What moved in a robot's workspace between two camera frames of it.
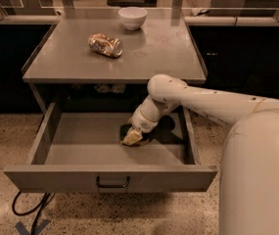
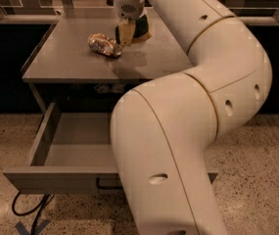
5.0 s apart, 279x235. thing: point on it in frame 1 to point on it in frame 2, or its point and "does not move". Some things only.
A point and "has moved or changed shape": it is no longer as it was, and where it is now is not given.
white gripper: [142, 122] to [129, 9]
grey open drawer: [70, 150] does not move
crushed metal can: [104, 45] does not move
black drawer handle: [112, 185] does not move
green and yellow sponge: [125, 128] has moved or changed shape
